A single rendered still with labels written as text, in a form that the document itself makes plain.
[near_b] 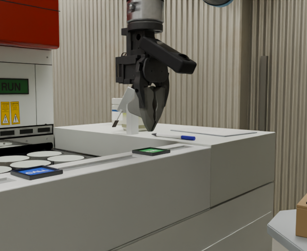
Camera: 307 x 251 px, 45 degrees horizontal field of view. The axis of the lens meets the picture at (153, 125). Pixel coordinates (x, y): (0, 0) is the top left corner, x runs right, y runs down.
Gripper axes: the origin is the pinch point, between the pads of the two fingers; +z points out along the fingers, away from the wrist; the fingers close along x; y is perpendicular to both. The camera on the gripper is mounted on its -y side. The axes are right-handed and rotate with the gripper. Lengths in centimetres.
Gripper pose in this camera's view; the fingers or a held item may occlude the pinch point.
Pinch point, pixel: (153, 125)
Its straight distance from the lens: 74.5
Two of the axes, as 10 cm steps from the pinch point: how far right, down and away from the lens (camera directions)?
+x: -6.6, 0.7, -7.5
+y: -7.5, -0.6, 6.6
